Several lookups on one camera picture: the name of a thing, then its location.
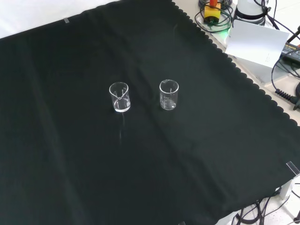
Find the clear glass beaker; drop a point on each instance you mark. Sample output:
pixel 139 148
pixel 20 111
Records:
pixel 119 108
pixel 169 106

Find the black bench cloth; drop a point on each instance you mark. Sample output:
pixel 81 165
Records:
pixel 70 145

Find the yellow stop button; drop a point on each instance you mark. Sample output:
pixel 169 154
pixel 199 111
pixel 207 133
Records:
pixel 212 11

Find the small clear tape strip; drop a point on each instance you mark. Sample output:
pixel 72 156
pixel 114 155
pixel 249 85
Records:
pixel 66 20

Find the clear corner clip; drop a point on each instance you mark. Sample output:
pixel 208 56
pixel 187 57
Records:
pixel 293 167

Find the black power adapter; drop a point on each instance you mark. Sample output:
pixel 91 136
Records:
pixel 291 50

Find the white table bracket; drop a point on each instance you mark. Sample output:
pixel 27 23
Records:
pixel 286 188

